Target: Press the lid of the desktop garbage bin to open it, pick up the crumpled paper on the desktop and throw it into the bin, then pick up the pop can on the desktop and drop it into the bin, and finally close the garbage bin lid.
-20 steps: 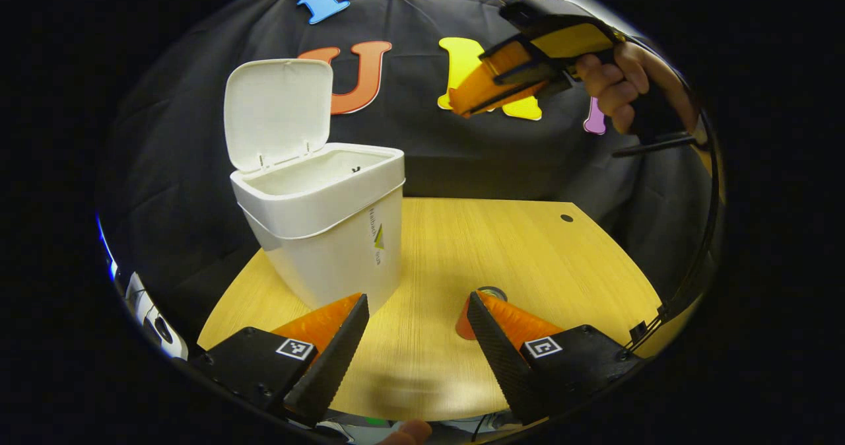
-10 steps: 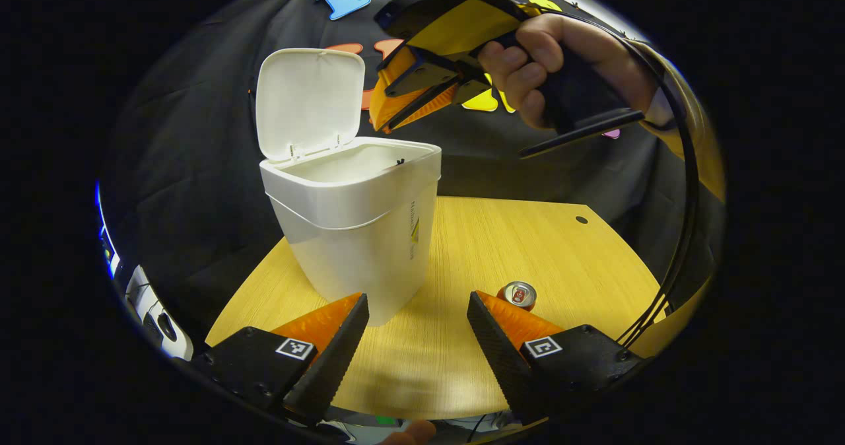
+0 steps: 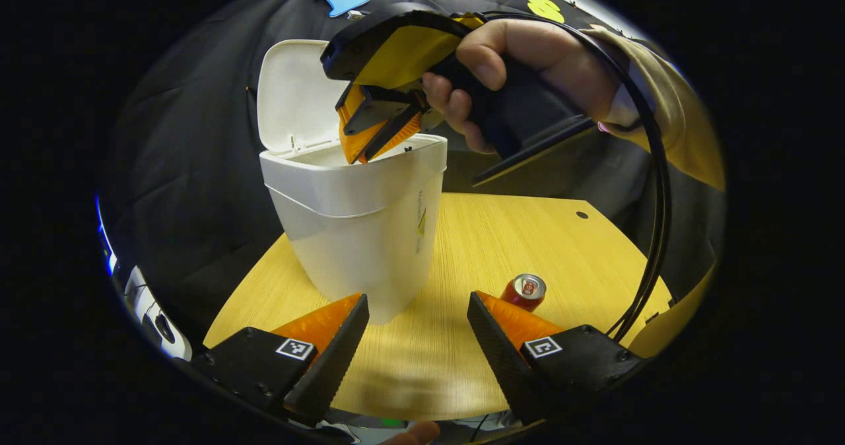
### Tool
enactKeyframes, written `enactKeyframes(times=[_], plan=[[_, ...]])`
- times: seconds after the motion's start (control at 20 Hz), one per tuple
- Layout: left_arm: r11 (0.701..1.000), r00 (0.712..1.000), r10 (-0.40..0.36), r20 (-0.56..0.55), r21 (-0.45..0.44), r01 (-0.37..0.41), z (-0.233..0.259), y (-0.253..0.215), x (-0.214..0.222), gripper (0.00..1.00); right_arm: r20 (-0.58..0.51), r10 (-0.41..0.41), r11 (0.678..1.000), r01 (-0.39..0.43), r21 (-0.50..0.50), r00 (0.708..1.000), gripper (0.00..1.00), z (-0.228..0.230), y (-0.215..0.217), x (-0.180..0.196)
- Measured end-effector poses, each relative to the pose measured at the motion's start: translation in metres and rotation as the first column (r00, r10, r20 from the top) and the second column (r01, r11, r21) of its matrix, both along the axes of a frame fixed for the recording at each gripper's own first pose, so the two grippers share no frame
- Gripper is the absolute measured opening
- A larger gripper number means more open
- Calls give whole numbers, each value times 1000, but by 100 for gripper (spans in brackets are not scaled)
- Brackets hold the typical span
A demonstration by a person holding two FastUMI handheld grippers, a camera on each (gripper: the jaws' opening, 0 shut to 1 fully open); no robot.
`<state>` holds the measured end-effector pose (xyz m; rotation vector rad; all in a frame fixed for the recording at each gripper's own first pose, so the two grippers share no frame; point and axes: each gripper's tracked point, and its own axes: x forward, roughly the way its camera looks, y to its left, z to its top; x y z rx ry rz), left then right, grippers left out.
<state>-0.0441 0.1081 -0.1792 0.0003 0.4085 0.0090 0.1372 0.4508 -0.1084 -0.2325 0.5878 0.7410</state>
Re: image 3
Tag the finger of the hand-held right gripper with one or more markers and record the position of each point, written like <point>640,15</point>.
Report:
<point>396,135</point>
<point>376,111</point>

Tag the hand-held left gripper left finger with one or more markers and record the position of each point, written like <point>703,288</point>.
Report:
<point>337,359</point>

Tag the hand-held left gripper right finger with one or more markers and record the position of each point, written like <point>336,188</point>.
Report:
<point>498,359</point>

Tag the red pop can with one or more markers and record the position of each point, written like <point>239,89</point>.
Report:
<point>525,290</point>

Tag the white desktop garbage bin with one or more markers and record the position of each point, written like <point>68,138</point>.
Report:
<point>356,234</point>

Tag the wooden desktop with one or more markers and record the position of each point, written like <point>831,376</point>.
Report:
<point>495,247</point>

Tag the white side table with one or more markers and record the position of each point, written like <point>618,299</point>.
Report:
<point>173,346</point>

